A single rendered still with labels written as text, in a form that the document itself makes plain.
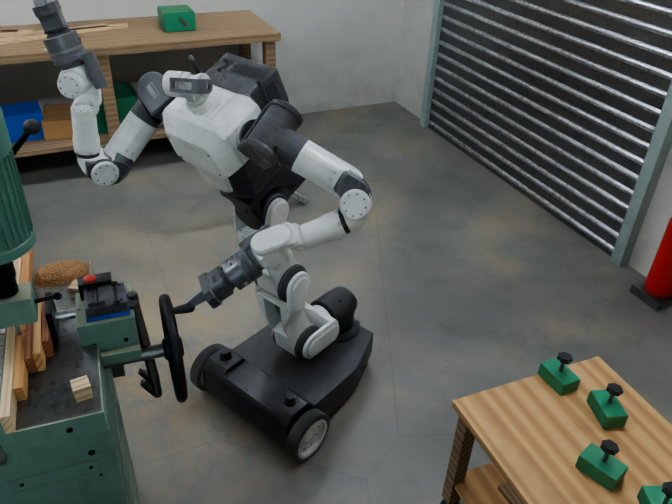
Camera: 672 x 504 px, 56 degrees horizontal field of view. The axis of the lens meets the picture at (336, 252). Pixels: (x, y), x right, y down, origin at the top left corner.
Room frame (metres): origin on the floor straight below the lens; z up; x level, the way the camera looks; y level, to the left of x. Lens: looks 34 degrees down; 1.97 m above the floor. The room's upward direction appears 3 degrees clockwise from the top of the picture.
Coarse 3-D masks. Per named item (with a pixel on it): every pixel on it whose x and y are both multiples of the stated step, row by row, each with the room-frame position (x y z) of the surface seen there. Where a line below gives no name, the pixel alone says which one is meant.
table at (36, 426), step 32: (64, 288) 1.35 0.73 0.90; (64, 320) 1.21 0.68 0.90; (64, 352) 1.10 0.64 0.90; (96, 352) 1.10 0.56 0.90; (128, 352) 1.14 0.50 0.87; (32, 384) 0.99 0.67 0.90; (64, 384) 1.00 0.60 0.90; (96, 384) 1.00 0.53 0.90; (32, 416) 0.90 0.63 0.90; (64, 416) 0.91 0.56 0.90; (96, 416) 0.92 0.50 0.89
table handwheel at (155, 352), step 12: (168, 300) 1.25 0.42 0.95; (168, 312) 1.20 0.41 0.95; (168, 324) 1.17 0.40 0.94; (168, 336) 1.15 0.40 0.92; (144, 348) 1.20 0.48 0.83; (156, 348) 1.21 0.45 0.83; (168, 348) 1.20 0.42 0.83; (180, 348) 1.13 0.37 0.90; (132, 360) 1.17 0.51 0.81; (144, 360) 1.19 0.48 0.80; (168, 360) 1.29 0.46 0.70; (180, 360) 1.11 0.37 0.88; (180, 372) 1.10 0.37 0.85; (180, 384) 1.09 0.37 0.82; (180, 396) 1.10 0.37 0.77
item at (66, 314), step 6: (48, 294) 1.20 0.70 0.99; (48, 300) 1.18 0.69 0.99; (48, 306) 1.15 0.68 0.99; (54, 306) 1.20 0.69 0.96; (48, 312) 1.13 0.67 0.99; (54, 312) 1.17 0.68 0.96; (60, 312) 1.17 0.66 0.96; (66, 312) 1.18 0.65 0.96; (72, 312) 1.18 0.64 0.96; (48, 318) 1.13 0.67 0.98; (54, 318) 1.15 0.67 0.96; (60, 318) 1.16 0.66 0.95; (66, 318) 1.17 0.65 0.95; (72, 318) 1.18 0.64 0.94; (48, 324) 1.12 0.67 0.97; (54, 324) 1.13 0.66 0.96; (54, 330) 1.13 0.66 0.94; (54, 336) 1.13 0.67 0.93; (54, 342) 1.12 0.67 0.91
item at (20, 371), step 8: (24, 256) 1.43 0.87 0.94; (32, 256) 1.47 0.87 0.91; (24, 264) 1.39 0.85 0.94; (32, 264) 1.44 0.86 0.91; (24, 272) 1.36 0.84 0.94; (32, 272) 1.41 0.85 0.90; (24, 280) 1.32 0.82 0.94; (24, 328) 1.13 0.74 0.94; (16, 336) 1.11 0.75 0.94; (24, 336) 1.11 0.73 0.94; (16, 344) 1.08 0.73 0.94; (16, 352) 1.05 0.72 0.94; (16, 360) 1.03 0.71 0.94; (16, 368) 1.00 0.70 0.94; (24, 368) 1.01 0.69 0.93; (16, 376) 0.98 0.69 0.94; (24, 376) 0.99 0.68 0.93; (16, 384) 0.95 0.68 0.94; (24, 384) 0.97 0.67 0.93; (16, 392) 0.94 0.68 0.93; (24, 392) 0.95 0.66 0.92
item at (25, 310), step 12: (24, 288) 1.12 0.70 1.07; (0, 300) 1.08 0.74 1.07; (12, 300) 1.08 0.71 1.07; (24, 300) 1.08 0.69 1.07; (0, 312) 1.06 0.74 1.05; (12, 312) 1.07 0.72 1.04; (24, 312) 1.08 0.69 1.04; (36, 312) 1.11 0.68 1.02; (0, 324) 1.06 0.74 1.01; (12, 324) 1.07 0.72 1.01
